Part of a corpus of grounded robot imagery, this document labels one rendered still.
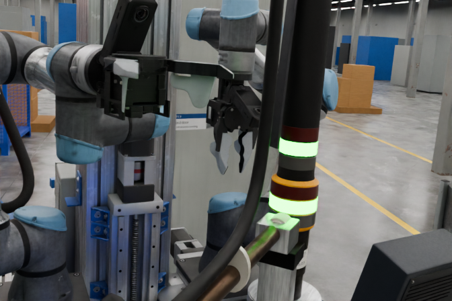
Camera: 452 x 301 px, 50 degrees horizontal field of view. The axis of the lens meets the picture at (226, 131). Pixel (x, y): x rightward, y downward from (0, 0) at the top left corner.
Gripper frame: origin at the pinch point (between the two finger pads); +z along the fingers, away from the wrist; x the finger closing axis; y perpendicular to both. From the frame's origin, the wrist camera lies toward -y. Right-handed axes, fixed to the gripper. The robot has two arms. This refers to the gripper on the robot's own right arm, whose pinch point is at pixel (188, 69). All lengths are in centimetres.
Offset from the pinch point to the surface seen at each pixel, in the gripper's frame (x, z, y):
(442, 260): -74, 0, 43
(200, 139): -114, -145, 47
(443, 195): -241, -76, 77
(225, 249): 13.3, 23.4, 9.6
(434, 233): -83, -7, 41
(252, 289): 2.0, 14.9, 19.8
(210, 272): 15.5, 24.6, 10.0
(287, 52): 2.3, 17.1, -2.9
